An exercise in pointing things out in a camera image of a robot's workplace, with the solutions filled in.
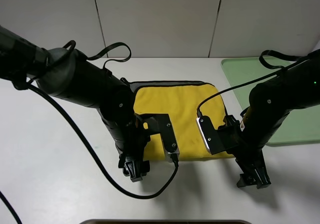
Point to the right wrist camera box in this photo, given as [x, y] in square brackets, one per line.
[210, 136]

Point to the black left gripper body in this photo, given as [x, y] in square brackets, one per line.
[133, 140]

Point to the green plastic tray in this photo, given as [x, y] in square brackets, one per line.
[300, 127]

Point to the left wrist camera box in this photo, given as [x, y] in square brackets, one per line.
[170, 145]

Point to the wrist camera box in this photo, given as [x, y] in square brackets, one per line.
[170, 145]
[210, 136]

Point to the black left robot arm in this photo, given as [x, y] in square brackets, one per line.
[68, 74]

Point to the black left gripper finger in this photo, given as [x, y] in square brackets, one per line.
[143, 168]
[129, 170]

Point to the yellow towel with black trim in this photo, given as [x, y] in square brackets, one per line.
[178, 99]

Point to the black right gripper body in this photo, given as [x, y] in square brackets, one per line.
[249, 156]

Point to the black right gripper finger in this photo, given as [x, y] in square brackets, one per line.
[245, 180]
[261, 177]

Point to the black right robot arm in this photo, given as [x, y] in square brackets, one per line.
[295, 85]

